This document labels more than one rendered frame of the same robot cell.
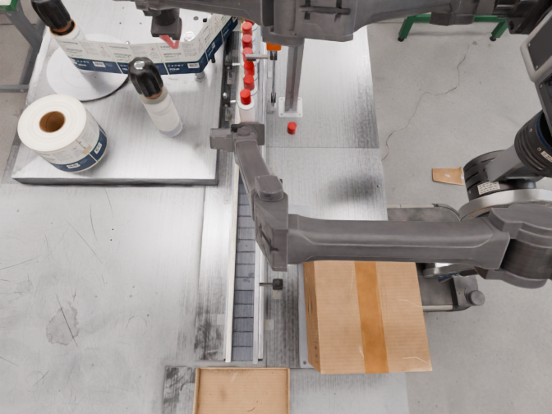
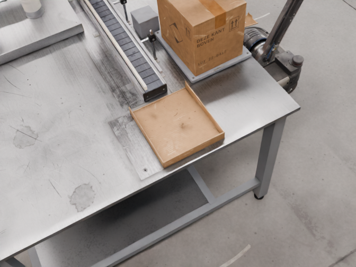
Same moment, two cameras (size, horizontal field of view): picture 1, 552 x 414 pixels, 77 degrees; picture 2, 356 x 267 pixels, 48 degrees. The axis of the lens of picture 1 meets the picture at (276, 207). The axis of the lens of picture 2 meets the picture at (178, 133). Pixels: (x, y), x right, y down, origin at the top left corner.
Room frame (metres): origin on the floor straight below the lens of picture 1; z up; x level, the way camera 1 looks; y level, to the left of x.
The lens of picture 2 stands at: (-1.12, 0.40, 2.09)
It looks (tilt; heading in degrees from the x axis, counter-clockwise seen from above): 55 degrees down; 339
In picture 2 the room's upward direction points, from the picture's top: 7 degrees counter-clockwise
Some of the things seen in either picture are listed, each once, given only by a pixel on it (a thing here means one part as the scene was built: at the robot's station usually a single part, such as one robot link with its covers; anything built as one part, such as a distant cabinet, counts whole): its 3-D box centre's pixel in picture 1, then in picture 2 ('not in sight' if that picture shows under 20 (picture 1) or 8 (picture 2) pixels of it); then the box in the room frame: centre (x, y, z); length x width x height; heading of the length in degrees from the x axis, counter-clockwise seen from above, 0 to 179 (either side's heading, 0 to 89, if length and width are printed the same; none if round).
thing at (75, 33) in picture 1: (67, 34); not in sight; (0.90, 0.71, 1.04); 0.09 x 0.09 x 0.29
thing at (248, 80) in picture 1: (250, 100); not in sight; (0.70, 0.10, 0.98); 0.05 x 0.05 x 0.20
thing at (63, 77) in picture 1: (89, 66); not in sight; (0.90, 0.71, 0.89); 0.31 x 0.31 x 0.01
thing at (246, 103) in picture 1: (247, 113); not in sight; (0.65, 0.10, 0.98); 0.05 x 0.05 x 0.20
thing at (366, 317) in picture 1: (355, 304); (199, 21); (0.07, -0.22, 0.99); 0.30 x 0.24 x 0.27; 3
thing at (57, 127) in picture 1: (66, 134); not in sight; (0.57, 0.68, 0.95); 0.20 x 0.20 x 0.14
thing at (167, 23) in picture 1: (163, 10); not in sight; (0.72, 0.29, 1.30); 0.10 x 0.07 x 0.07; 4
